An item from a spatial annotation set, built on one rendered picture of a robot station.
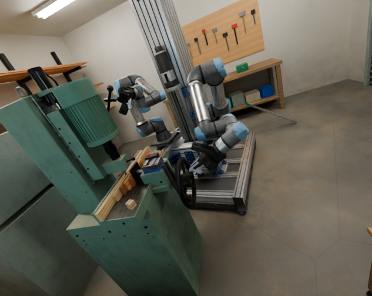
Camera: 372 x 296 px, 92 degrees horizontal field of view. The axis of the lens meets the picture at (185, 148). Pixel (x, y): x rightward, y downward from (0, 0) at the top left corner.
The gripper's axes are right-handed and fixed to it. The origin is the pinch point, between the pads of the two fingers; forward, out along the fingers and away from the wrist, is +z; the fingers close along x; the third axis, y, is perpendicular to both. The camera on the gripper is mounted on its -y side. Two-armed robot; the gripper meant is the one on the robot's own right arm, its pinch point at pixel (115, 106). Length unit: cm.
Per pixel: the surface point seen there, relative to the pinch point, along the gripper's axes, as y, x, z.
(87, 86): 11.1, -8.1, 14.1
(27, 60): -76, -250, -206
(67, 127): -10.7, -14.3, 19.3
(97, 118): -1.3, -0.5, 16.9
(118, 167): -27.7, 12.8, 15.8
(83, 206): -61, -2, 23
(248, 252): -75, 119, 6
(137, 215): -29, 34, 40
